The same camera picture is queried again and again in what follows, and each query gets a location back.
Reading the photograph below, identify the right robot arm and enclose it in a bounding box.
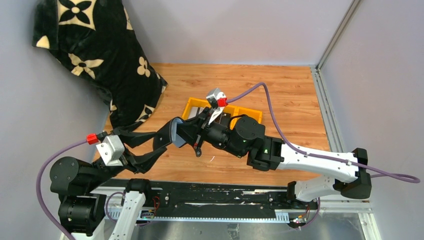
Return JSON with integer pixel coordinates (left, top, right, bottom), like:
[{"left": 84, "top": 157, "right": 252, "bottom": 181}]
[{"left": 171, "top": 112, "right": 372, "bottom": 202}]

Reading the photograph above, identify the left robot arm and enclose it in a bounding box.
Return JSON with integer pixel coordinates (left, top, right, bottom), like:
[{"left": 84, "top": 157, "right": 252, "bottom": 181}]
[{"left": 50, "top": 128, "right": 167, "bottom": 240}]

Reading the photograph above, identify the silver cards stack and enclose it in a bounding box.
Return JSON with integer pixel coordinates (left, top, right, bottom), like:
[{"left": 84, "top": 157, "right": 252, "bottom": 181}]
[{"left": 188, "top": 106, "right": 210, "bottom": 119}]

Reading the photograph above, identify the black cards stack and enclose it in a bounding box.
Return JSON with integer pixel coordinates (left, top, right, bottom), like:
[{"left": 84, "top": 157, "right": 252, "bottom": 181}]
[{"left": 219, "top": 112, "right": 231, "bottom": 127}]

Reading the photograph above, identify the left yellow bin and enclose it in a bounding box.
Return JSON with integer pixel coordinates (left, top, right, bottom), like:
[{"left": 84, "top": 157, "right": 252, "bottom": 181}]
[{"left": 181, "top": 97, "right": 210, "bottom": 120}]

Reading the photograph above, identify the right yellow bin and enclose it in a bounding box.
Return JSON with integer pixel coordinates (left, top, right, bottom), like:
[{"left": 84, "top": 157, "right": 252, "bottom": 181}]
[{"left": 231, "top": 106, "right": 263, "bottom": 124}]

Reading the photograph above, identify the black floral blanket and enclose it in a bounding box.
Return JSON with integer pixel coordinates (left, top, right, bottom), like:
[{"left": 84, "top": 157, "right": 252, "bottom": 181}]
[{"left": 32, "top": 0, "right": 168, "bottom": 131}]

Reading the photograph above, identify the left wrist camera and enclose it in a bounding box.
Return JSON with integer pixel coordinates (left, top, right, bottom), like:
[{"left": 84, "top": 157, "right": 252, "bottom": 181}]
[{"left": 96, "top": 135, "right": 125, "bottom": 167}]

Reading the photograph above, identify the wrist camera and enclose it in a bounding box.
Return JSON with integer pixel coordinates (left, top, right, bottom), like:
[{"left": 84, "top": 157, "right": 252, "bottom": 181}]
[
  {"left": 206, "top": 88, "right": 228, "bottom": 125},
  {"left": 96, "top": 135, "right": 125, "bottom": 167}
]

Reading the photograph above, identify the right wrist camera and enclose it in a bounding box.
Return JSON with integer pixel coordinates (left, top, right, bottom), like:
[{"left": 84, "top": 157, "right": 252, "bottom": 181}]
[{"left": 206, "top": 88, "right": 228, "bottom": 125}]

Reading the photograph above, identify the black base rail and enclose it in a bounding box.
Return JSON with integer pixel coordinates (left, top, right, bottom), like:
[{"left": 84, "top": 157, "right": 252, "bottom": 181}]
[{"left": 99, "top": 179, "right": 319, "bottom": 220}]

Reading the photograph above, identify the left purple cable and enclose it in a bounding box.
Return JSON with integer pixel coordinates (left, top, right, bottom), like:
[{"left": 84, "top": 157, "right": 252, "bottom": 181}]
[{"left": 35, "top": 132, "right": 100, "bottom": 240}]

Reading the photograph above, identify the purple cable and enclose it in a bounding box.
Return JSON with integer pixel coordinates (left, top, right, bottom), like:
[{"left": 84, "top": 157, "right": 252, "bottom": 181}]
[
  {"left": 35, "top": 132, "right": 100, "bottom": 240},
  {"left": 217, "top": 82, "right": 421, "bottom": 229}
]

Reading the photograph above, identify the aluminium frame post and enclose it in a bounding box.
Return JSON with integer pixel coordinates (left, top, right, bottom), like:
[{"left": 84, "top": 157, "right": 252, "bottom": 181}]
[{"left": 315, "top": 0, "right": 363, "bottom": 72}]

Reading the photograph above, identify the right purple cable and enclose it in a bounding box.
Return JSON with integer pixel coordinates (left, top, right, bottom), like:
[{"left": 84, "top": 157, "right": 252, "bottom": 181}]
[{"left": 217, "top": 82, "right": 421, "bottom": 229}]

